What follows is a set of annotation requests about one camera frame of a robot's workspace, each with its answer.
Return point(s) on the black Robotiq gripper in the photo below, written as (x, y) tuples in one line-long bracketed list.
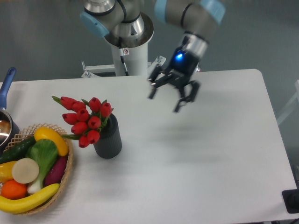
[(178, 73)]

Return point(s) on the red tulip bouquet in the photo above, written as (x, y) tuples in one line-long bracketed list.
[(87, 119)]

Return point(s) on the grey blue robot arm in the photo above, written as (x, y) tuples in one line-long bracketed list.
[(128, 30)]

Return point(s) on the dark grey ribbed vase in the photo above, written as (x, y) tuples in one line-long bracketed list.
[(109, 145)]

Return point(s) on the yellow squash upper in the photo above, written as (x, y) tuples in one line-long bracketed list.
[(50, 134)]

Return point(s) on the green bok choy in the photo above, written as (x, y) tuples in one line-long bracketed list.
[(44, 153)]

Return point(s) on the purple sweet potato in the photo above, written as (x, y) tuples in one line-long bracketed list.
[(56, 173)]

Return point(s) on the woven wicker basket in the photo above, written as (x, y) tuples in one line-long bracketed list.
[(28, 132)]

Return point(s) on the black device table edge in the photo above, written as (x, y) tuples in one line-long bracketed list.
[(291, 200)]

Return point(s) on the dark green cucumber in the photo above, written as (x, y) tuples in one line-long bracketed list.
[(18, 151)]

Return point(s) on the beige round slice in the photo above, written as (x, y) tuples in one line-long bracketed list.
[(25, 171)]

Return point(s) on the yellow bell pepper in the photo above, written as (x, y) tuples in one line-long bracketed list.
[(6, 171)]

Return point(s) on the orange fruit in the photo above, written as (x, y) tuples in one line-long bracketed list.
[(14, 190)]

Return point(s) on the yellow banana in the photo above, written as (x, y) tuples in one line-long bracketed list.
[(28, 203)]

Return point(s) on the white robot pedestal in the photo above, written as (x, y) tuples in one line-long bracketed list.
[(133, 60)]

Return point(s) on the white metal base frame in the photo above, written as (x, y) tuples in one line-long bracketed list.
[(109, 70)]

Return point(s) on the blue handled saucepan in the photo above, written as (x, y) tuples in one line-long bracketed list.
[(8, 128)]

